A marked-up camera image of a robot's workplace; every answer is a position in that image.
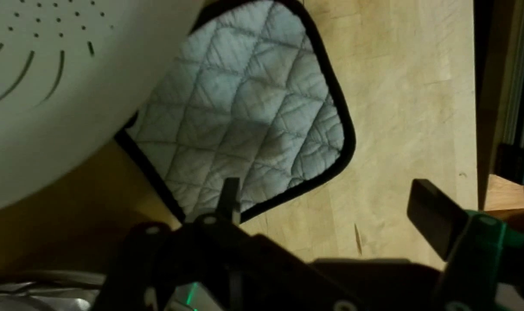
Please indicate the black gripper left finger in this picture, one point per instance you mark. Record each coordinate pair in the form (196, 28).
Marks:
(229, 199)

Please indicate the black-edged white quilted mat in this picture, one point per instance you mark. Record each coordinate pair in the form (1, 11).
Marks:
(244, 109)

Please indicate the white ceramic bowl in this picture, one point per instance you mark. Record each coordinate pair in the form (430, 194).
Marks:
(42, 87)

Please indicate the steel bowl with utensils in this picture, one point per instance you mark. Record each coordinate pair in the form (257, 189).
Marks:
(37, 294)

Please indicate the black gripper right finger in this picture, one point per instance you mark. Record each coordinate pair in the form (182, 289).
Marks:
(438, 218)

